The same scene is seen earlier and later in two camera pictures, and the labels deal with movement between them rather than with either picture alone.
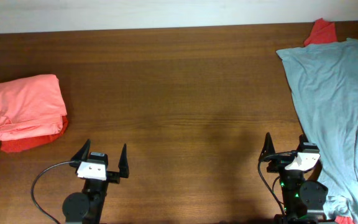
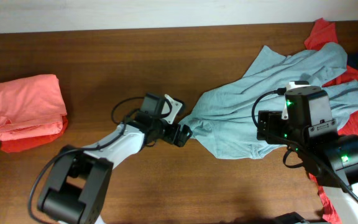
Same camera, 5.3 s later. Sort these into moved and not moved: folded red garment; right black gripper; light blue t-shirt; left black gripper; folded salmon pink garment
Moved: left black gripper; right black gripper; light blue t-shirt
Not moved: folded salmon pink garment; folded red garment
